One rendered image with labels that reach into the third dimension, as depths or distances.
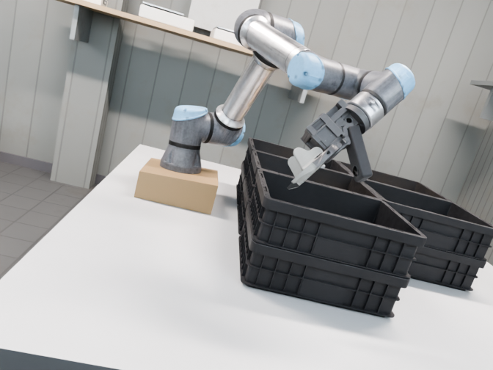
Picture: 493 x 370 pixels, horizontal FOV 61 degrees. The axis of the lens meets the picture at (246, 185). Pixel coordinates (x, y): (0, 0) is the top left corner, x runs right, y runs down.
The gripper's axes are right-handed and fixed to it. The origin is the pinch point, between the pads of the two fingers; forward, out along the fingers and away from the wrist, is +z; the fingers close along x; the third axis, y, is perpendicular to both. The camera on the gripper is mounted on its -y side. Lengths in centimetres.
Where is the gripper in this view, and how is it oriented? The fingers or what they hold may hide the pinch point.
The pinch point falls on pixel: (296, 183)
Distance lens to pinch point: 86.8
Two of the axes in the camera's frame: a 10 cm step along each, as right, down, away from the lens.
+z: -7.4, 6.4, -1.8
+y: -6.7, -7.4, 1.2
